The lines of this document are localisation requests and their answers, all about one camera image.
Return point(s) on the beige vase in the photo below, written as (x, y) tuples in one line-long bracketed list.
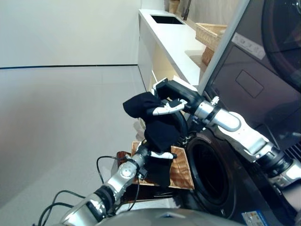
[(174, 5)]

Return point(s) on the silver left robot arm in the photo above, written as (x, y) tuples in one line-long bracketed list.
[(122, 176)]

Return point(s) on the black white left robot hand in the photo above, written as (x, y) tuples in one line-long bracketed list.
[(164, 155)]

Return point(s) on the black garment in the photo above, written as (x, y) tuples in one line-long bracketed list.
[(162, 131)]

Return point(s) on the pale wicker tray basket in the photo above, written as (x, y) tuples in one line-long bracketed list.
[(209, 33)]

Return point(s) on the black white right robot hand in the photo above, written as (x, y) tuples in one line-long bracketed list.
[(178, 91)]

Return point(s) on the grey front-load washing machine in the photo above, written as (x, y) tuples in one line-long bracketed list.
[(247, 186)]

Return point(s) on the rectangular wicker laundry basket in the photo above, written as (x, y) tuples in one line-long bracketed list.
[(181, 169)]

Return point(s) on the round dark dryer door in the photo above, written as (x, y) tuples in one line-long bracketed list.
[(282, 35)]

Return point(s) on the dark kitchen faucet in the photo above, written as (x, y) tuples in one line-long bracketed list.
[(185, 9)]

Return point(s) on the black rectangular sink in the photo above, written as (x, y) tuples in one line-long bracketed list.
[(167, 19)]

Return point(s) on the silver robot torso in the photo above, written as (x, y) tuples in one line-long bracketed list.
[(164, 219)]

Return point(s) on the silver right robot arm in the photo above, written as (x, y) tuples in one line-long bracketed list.
[(244, 136)]

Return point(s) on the white counter cabinet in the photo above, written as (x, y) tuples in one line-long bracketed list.
[(169, 42)]

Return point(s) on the amber translucent acrylic stool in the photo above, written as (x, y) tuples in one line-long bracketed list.
[(122, 156)]

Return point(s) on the colourful energy label sticker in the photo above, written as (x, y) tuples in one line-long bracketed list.
[(255, 219)]

